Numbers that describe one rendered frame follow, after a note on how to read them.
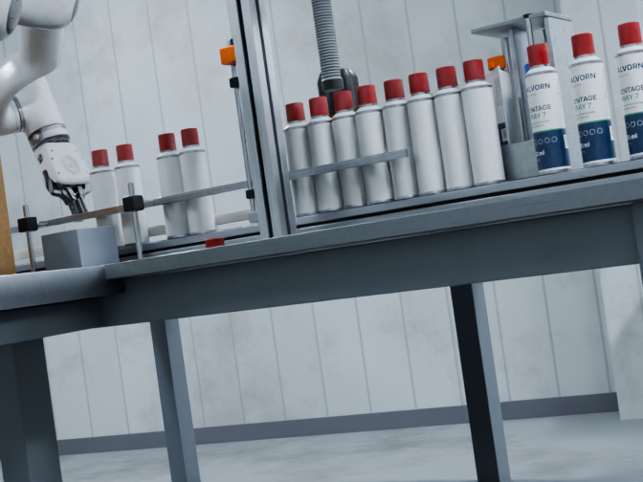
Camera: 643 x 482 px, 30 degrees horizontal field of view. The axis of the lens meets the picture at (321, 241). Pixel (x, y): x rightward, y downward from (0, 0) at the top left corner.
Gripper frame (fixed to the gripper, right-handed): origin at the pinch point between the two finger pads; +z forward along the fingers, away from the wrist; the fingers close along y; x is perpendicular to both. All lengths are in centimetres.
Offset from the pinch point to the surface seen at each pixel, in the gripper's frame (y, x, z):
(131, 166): -0.7, -18.3, -0.2
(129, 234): -2.1, -12.1, 11.8
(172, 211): -2.8, -25.1, 13.5
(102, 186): -2.3, -10.7, -0.1
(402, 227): -65, -104, 54
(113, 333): 257, 254, -52
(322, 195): -3, -58, 28
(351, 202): -2, -62, 31
